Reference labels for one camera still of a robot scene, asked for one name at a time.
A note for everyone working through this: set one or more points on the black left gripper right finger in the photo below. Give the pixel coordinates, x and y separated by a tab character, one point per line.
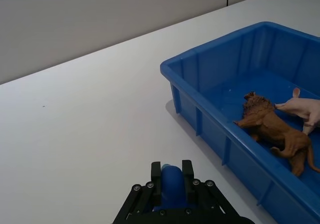
188	181

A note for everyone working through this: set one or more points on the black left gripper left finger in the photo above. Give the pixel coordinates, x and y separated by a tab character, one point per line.
155	181

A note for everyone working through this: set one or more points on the blue plastic toy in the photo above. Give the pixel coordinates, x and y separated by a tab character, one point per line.
171	184

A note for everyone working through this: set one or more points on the blue plastic bin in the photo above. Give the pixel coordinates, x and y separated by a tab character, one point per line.
212	130

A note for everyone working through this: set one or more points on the brown lion toy figure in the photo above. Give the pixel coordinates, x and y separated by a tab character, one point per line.
271	127

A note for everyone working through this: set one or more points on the pink animal toy figure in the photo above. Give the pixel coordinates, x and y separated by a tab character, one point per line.
305	107

